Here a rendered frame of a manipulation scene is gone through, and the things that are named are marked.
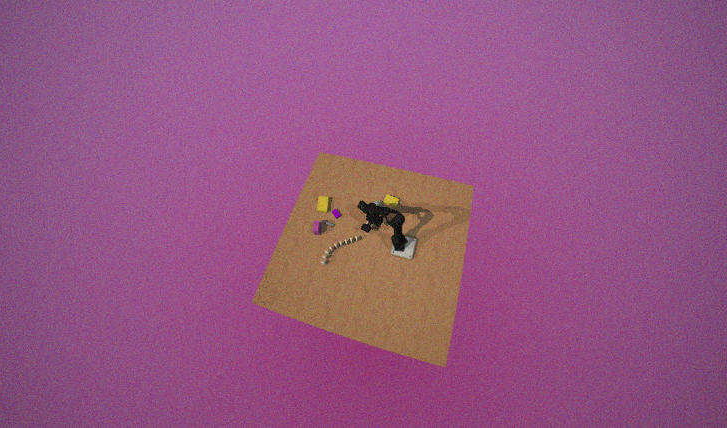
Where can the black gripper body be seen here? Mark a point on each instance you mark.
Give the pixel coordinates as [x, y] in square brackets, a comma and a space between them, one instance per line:
[367, 227]

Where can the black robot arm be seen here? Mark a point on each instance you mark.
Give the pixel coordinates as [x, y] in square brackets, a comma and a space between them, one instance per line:
[372, 210]

